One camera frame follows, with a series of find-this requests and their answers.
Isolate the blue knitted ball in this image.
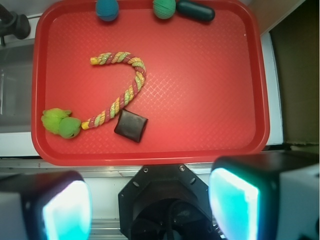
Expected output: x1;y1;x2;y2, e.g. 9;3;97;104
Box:
95;0;119;22

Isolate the red plastic tray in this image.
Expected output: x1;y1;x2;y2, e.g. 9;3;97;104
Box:
31;0;270;166

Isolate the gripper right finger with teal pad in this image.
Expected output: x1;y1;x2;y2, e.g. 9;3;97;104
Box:
208;152;320;240

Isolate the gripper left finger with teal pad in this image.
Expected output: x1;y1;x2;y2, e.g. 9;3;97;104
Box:
0;170;93;240

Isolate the black square cushion block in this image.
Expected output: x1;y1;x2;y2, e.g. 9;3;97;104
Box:
114;109;148;143

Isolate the multicolour rope plush toy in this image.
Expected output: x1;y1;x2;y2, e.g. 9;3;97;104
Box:
40;51;147;140

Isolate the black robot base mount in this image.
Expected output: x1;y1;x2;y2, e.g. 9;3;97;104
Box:
118;164;222;240

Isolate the brown cardboard panel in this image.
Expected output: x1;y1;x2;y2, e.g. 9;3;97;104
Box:
246;0;320;146

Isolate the grey sink basin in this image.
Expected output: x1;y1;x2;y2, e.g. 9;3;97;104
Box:
0;39;35;134

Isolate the grey sink faucet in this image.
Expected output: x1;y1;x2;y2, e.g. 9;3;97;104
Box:
0;4;31;47

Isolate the dark teal capsule toy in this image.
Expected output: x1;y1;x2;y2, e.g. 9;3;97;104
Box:
176;0;216;22

